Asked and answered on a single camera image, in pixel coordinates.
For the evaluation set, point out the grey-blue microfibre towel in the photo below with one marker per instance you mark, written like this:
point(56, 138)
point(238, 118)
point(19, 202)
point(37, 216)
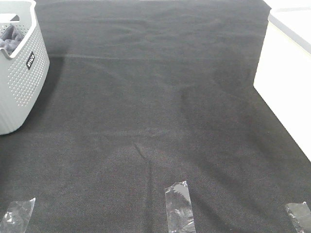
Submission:
point(10, 39)

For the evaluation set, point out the black table cloth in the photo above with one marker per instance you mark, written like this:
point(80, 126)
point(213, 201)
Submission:
point(141, 94)

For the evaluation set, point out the clear tape strip middle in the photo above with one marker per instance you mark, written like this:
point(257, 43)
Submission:
point(179, 209)

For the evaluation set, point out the clear tape strip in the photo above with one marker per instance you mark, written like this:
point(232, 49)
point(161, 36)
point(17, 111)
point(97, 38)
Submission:
point(179, 209)
point(17, 216)
point(300, 215)

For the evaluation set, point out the white storage box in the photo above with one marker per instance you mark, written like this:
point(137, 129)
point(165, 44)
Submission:
point(283, 75)

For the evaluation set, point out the grey perforated laundry basket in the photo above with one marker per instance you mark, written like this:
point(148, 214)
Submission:
point(24, 70)

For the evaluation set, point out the clear tape strip left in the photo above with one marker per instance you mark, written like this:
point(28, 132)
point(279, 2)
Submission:
point(17, 216)

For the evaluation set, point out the clear tape strip right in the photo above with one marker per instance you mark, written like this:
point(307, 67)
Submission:
point(300, 215)

